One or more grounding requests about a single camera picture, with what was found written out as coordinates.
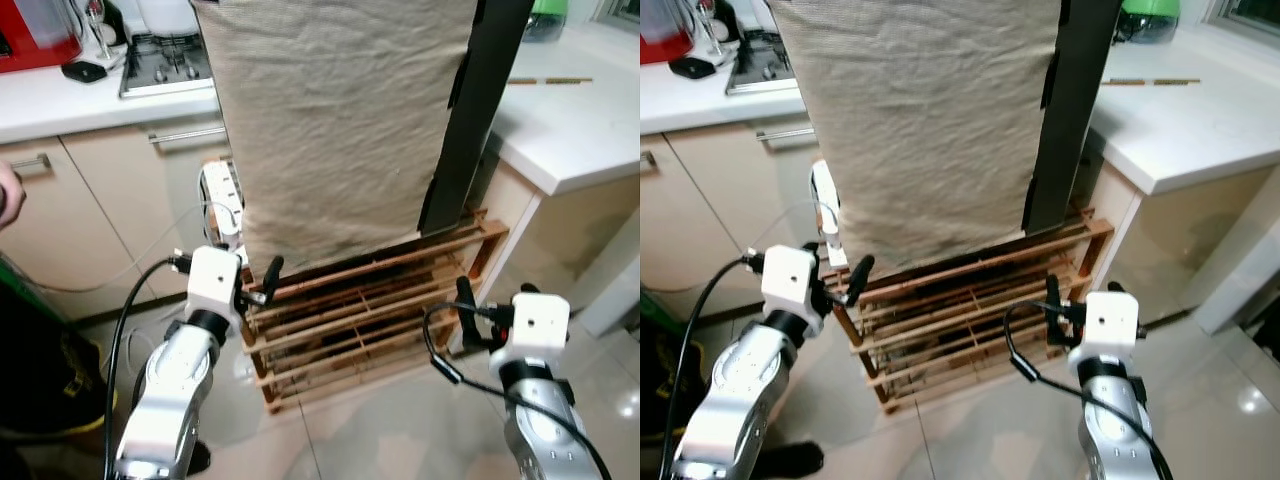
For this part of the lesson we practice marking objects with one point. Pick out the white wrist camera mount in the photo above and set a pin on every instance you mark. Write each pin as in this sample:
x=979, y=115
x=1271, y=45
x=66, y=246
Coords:
x=790, y=280
x=1112, y=325
x=212, y=282
x=540, y=325

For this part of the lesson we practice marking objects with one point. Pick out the person's bare hand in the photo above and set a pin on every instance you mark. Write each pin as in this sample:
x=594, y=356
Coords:
x=8, y=195

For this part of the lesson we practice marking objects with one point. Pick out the small black oval object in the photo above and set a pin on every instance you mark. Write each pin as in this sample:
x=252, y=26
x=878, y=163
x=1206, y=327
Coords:
x=692, y=67
x=84, y=71

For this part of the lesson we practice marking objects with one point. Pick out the white power strip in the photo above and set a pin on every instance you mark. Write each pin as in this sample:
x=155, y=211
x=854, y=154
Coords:
x=826, y=195
x=222, y=195

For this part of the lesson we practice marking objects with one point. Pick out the thin wooden stick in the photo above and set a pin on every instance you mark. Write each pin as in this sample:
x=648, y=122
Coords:
x=550, y=80

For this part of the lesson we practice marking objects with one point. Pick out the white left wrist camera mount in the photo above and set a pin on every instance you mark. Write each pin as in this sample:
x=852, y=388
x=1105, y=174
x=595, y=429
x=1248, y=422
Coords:
x=790, y=280
x=212, y=282

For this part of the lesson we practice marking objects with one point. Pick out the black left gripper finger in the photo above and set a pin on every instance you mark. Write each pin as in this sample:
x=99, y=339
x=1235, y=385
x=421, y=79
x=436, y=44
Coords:
x=860, y=272
x=273, y=272

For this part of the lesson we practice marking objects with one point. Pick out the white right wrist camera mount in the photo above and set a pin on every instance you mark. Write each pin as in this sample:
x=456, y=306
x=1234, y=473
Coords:
x=1112, y=325
x=540, y=325

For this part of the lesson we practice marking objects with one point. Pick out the white pot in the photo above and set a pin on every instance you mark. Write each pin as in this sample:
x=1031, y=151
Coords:
x=748, y=12
x=168, y=15

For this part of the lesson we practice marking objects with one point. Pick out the white window frame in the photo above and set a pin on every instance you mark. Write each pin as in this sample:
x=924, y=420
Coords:
x=622, y=10
x=1245, y=15

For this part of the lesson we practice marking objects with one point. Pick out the beige kitchen cabinet white counter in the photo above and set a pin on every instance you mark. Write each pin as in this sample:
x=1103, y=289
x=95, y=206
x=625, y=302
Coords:
x=575, y=150
x=1180, y=140

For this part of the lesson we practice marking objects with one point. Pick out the large beige cloth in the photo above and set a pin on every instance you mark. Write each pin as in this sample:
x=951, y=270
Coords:
x=920, y=130
x=340, y=130

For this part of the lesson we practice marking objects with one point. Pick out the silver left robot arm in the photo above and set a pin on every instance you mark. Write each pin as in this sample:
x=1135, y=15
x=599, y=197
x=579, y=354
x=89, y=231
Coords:
x=165, y=395
x=735, y=390

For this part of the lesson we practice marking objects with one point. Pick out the black upright panel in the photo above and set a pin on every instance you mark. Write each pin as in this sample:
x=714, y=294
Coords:
x=480, y=110
x=1075, y=110

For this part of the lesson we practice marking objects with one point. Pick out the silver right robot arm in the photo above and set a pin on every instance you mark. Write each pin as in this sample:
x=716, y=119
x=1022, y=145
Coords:
x=1110, y=420
x=540, y=425

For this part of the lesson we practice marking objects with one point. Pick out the clear stemmed glass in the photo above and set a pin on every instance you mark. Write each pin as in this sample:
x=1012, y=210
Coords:
x=100, y=30
x=710, y=28

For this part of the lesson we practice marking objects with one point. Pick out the black robot foot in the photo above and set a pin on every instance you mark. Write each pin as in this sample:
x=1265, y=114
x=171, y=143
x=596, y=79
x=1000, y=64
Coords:
x=198, y=458
x=798, y=460

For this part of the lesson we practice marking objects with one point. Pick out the steel gas hob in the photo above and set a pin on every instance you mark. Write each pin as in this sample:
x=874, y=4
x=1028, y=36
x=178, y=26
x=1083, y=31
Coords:
x=762, y=65
x=165, y=68

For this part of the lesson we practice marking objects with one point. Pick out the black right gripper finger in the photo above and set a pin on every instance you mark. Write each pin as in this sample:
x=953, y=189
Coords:
x=1052, y=302
x=465, y=305

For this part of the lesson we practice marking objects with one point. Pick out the wooden slatted rack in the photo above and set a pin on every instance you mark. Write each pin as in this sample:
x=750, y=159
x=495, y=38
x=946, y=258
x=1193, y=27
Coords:
x=960, y=310
x=370, y=310

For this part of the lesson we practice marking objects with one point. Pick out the red kitchen appliance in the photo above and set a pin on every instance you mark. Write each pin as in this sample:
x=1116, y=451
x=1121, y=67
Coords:
x=35, y=35
x=665, y=30

